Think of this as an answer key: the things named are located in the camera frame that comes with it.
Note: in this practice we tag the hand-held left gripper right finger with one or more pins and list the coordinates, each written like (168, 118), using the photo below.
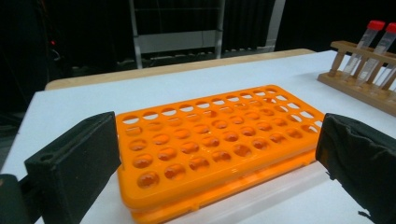
(361, 161)

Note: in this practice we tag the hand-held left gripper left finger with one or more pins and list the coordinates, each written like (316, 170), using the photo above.
(74, 168)

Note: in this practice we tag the wooden tube rack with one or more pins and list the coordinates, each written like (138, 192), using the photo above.
(358, 88)

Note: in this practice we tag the orange plastic tube rack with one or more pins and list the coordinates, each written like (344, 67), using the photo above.
(218, 146)

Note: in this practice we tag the white table cover sheet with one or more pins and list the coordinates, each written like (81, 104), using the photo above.
(93, 93)

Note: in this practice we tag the grey metal stand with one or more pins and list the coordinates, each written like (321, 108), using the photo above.
(177, 41)

